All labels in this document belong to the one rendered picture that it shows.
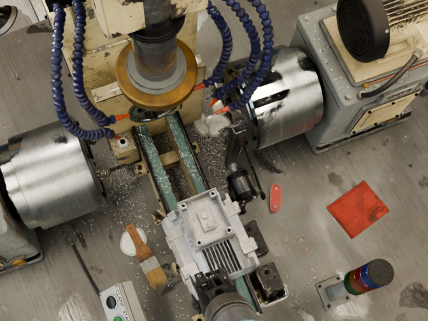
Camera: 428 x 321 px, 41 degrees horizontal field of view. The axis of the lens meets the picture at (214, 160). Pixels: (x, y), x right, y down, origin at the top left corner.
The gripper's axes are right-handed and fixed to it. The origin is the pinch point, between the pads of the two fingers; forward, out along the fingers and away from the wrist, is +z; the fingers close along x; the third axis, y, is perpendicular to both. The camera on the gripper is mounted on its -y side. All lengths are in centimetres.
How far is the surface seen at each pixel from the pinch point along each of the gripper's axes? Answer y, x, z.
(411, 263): -31, -62, 25
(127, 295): -0.2, 17.3, 10.9
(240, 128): 29.0, -19.8, 7.4
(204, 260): 1.0, -2.3, 10.3
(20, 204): 27.3, 33.4, 21.0
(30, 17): 78, 20, 136
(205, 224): 9.4, -5.4, 10.3
